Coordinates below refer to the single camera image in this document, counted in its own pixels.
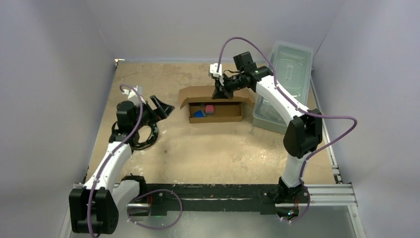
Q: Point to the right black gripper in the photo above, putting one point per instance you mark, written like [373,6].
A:
[222,87]

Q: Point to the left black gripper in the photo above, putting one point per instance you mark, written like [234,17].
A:
[161,112]

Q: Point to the brown cardboard box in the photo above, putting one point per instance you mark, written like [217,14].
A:
[224,110]

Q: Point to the pink and green small block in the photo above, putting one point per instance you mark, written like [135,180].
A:
[209,109]

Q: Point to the blue and grey small block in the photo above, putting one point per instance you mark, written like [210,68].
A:
[199,114]

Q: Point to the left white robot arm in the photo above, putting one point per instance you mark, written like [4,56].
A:
[111,157]

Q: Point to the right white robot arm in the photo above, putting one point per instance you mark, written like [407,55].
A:
[304,126]

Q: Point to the clear plastic storage bin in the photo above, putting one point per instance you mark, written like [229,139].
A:
[293,65]

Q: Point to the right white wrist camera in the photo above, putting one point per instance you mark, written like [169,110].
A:
[215,72]

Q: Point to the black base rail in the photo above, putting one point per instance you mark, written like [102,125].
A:
[266,199]

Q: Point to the aluminium frame rail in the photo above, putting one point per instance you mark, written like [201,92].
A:
[334,195]

